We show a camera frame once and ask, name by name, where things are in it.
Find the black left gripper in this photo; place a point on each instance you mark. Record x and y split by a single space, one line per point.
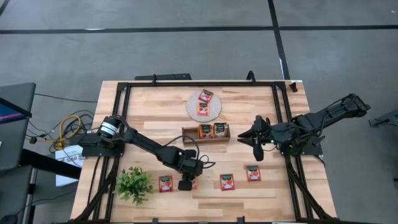
191 166

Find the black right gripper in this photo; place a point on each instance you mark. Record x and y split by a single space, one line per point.
264 132

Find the orange peach tea bag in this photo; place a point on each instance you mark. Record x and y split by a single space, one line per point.
206 132
195 185

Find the red strawberry tea bag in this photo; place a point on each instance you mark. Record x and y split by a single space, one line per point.
227 182
253 173
206 96
165 184

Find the beige vanilla tea bag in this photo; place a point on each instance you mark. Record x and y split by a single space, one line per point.
220 130

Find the group of red snack packets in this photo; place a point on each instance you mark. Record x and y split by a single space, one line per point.
203 109

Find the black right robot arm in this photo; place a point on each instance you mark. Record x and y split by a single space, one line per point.
311 119

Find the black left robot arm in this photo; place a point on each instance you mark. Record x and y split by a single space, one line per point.
146 146

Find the wooden three-slot organizer box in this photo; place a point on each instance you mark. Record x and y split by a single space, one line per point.
205 142

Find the round woven white mat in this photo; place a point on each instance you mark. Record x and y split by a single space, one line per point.
214 109

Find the green artificial plant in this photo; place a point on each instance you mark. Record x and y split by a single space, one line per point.
134 185

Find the black table edge clamp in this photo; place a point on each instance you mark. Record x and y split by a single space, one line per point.
155 221
241 220

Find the black power strip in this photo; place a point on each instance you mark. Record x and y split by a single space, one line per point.
168 76

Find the white printed paper sheet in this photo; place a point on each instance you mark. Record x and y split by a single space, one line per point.
66 158

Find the grey metal stand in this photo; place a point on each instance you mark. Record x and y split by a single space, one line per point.
387 119

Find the black metal beam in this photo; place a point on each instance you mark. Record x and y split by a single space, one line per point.
49 163

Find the grey desk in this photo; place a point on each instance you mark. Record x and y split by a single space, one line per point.
15 140

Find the black-framed blue screen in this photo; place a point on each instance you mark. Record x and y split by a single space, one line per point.
11 113

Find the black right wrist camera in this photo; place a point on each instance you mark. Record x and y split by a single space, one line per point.
258 154

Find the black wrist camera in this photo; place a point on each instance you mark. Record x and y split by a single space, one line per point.
258 154
185 185

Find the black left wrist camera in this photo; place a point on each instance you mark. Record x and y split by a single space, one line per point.
185 185

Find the black frame clamp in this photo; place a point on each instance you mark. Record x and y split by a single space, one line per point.
250 76

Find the black corner bracket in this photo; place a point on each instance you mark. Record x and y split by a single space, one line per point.
293 87

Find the black aluminium table frame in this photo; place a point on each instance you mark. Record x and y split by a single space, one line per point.
202 84

